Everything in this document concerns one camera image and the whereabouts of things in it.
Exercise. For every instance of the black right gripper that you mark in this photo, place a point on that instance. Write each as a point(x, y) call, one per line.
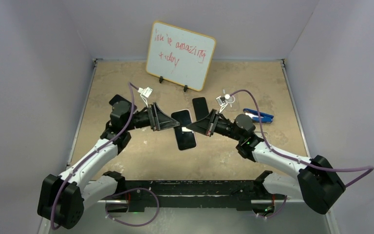
point(207, 126)

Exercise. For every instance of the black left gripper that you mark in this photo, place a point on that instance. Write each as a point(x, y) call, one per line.
point(158, 121)

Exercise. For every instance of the green phone black screen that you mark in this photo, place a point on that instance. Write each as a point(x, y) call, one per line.
point(185, 138)

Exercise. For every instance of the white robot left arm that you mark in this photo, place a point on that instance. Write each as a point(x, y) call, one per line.
point(64, 197)

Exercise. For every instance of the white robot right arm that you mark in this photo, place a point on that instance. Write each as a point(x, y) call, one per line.
point(311, 179)

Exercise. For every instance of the black phone in centre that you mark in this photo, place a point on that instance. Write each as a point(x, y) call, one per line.
point(200, 107)

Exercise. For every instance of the clear magsafe phone case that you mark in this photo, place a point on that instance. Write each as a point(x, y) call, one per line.
point(235, 106)

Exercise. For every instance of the black phone on left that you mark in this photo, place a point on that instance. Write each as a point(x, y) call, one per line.
point(118, 98)

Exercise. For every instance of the beige phone case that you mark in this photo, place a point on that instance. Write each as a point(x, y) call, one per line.
point(262, 136)

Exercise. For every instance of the blue black stapler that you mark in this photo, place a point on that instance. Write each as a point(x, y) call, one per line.
point(258, 116)

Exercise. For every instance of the yellow framed whiteboard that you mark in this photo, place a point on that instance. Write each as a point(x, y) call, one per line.
point(179, 55)

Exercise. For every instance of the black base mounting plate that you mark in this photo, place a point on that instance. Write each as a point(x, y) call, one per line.
point(141, 194)

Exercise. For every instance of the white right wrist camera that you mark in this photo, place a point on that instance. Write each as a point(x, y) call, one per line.
point(223, 99)

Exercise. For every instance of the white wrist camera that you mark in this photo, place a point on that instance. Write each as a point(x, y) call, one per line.
point(223, 99)
point(145, 94)

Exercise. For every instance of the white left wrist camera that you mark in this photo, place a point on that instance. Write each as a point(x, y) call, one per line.
point(145, 94)

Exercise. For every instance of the aluminium frame rail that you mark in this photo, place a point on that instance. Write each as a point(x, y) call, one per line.
point(269, 199)

